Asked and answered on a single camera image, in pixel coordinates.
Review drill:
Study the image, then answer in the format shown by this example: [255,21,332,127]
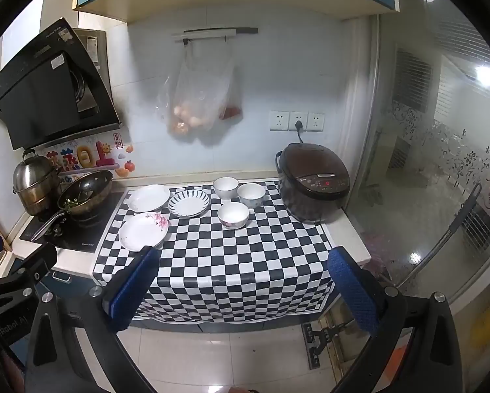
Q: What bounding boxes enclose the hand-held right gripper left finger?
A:
[24,246,161,393]

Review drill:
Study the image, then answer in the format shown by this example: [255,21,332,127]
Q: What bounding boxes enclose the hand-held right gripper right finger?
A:
[328,246,469,393]

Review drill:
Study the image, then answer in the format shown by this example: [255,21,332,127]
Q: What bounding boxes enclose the pink floral plate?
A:
[118,212,170,252]

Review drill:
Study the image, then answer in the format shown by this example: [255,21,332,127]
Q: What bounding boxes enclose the striped white plate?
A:
[127,184,171,213]

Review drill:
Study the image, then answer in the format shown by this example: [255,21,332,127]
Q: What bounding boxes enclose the blue striped plate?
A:
[168,190,210,218]

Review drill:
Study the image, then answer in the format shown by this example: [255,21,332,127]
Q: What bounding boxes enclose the black induction cooktop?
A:
[19,192,127,253]

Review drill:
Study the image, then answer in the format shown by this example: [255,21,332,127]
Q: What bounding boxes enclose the stainless steel steamer pot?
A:
[12,149,63,217]

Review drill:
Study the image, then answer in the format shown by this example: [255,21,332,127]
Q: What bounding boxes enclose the dark wok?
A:
[31,169,114,241]

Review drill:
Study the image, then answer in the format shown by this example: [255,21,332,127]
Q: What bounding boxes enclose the pale slippers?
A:
[362,188,387,206]

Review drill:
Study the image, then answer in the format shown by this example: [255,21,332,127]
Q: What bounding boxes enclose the black and white checkered cloth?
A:
[90,180,338,323]

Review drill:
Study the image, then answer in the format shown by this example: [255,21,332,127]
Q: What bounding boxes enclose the white bowl with pink flowers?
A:
[217,202,250,230]

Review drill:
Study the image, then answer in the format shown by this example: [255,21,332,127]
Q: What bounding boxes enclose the white footed bowl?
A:
[212,177,240,203]

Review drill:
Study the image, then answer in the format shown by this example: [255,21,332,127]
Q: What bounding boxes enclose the white bowl with blue print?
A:
[237,183,266,209]

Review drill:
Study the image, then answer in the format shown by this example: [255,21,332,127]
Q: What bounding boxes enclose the patterned glass sliding door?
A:
[343,14,490,336]

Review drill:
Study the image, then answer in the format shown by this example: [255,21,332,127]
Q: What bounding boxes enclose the black range hood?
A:
[0,17,123,151]

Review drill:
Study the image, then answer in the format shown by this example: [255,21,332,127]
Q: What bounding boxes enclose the clear plastic bag of eggs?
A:
[155,43,235,144]

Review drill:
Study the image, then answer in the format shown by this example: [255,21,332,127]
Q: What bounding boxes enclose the plastic bag with red contents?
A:
[218,63,243,122]

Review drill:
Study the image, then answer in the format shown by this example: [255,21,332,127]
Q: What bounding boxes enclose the colourful character wall sticker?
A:
[45,141,119,175]

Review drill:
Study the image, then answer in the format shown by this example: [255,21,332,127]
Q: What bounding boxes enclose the metal door handle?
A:
[388,182,484,291]

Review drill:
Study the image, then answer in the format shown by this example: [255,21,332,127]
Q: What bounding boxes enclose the wall hook rail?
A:
[172,27,259,44]

